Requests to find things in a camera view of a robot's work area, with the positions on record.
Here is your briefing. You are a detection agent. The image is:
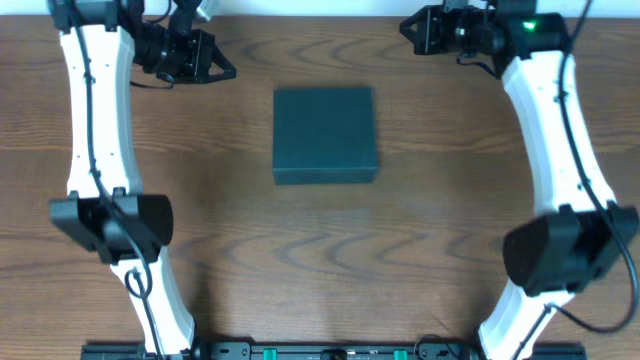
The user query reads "dark green box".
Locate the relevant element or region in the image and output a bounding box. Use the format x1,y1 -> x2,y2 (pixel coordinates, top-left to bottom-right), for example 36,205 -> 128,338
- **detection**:
272,87 -> 379,185

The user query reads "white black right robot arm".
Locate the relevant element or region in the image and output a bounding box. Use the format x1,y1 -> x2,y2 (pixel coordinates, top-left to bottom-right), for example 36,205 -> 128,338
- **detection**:
399,1 -> 639,359

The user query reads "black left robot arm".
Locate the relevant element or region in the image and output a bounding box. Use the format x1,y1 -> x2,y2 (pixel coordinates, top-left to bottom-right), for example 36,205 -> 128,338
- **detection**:
48,0 -> 237,359

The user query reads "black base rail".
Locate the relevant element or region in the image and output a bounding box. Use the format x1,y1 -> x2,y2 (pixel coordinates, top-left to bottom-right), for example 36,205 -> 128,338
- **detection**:
80,337 -> 588,360

